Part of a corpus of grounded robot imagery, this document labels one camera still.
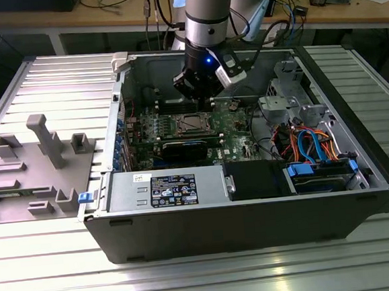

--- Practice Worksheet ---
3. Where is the white label tag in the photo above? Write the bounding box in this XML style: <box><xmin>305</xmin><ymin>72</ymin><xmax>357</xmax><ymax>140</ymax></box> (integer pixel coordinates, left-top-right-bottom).
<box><xmin>259</xmin><ymin>27</ymin><xmax>277</xmax><ymax>49</ymax></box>

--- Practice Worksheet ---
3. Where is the silver topped CPU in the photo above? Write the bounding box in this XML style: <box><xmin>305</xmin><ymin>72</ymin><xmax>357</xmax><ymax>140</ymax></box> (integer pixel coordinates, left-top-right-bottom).
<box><xmin>182</xmin><ymin>115</ymin><xmax>206</xmax><ymax>132</ymax></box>

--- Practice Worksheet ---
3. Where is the CPU socket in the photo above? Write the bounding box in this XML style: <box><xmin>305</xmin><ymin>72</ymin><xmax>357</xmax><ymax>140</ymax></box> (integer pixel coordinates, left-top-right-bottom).
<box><xmin>174</xmin><ymin>111</ymin><xmax>213</xmax><ymax>137</ymax></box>

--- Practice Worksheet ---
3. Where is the hard disk in blue carrier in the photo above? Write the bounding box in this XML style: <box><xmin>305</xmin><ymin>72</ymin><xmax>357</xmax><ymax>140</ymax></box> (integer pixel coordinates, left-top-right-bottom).
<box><xmin>282</xmin><ymin>158</ymin><xmax>360</xmax><ymax>197</ymax></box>

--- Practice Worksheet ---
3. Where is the blue plastic release tab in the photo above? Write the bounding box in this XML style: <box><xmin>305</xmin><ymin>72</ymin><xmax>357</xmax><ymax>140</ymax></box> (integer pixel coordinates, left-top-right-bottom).
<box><xmin>78</xmin><ymin>191</ymin><xmax>96</xmax><ymax>204</ymax></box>

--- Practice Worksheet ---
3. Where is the black monitor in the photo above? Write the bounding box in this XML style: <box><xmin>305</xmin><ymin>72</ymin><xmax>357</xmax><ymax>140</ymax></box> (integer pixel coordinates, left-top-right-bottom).
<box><xmin>0</xmin><ymin>0</ymin><xmax>77</xmax><ymax>17</ymax></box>

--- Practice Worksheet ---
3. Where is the orange wire bundle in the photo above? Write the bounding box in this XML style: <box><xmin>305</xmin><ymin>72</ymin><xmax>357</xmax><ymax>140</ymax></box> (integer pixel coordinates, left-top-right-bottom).
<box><xmin>279</xmin><ymin>123</ymin><xmax>343</xmax><ymax>165</ymax></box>

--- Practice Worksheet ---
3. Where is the thin red wire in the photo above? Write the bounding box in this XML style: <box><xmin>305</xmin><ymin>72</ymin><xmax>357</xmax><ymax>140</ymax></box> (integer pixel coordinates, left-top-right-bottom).
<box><xmin>125</xmin><ymin>98</ymin><xmax>137</xmax><ymax>124</ymax></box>

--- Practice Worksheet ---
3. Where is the open black PC case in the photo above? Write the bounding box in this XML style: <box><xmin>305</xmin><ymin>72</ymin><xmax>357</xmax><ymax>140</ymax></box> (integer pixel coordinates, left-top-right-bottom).
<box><xmin>64</xmin><ymin>30</ymin><xmax>389</xmax><ymax>268</ymax></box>

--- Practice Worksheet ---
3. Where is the metal socket cover frame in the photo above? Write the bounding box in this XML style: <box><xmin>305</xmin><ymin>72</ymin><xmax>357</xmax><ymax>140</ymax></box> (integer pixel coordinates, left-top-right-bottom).
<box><xmin>177</xmin><ymin>113</ymin><xmax>211</xmax><ymax>134</ymax></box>

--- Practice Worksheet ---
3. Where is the wooden desk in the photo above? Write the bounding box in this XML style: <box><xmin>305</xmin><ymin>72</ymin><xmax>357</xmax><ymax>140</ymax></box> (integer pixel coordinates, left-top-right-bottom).
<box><xmin>0</xmin><ymin>0</ymin><xmax>389</xmax><ymax>61</ymax></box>

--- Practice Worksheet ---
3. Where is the green motherboard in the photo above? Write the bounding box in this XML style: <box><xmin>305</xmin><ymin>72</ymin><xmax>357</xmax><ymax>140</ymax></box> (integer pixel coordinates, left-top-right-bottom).
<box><xmin>124</xmin><ymin>93</ymin><xmax>279</xmax><ymax>173</ymax></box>

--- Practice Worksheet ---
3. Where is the black graphics card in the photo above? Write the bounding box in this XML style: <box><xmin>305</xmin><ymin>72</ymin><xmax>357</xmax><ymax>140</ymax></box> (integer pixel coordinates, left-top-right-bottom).
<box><xmin>159</xmin><ymin>136</ymin><xmax>210</xmax><ymax>164</ymax></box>

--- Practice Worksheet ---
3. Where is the silver metal disk bay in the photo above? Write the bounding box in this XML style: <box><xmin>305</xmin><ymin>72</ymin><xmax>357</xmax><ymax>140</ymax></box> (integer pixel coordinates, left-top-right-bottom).
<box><xmin>254</xmin><ymin>56</ymin><xmax>335</xmax><ymax>138</ymax></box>

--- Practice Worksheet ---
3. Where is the blue data cable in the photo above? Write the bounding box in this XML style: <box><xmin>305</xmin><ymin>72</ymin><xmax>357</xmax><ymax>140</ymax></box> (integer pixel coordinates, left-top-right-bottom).
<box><xmin>308</xmin><ymin>127</ymin><xmax>329</xmax><ymax>165</ymax></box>
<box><xmin>295</xmin><ymin>128</ymin><xmax>314</xmax><ymax>165</ymax></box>

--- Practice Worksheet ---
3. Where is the grey power supply unit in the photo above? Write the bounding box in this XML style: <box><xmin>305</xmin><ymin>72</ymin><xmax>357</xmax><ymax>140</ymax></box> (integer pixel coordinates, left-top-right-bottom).
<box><xmin>102</xmin><ymin>163</ymin><xmax>230</xmax><ymax>214</ymax></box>

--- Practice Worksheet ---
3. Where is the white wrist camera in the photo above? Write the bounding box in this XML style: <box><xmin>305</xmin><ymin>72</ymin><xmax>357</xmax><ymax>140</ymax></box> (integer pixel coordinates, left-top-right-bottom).
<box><xmin>213</xmin><ymin>52</ymin><xmax>249</xmax><ymax>88</ymax></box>

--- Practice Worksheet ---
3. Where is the grey parts rack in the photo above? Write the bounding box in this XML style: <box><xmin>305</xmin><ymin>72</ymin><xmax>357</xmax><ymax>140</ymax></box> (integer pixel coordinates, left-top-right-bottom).
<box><xmin>0</xmin><ymin>109</ymin><xmax>103</xmax><ymax>225</ymax></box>

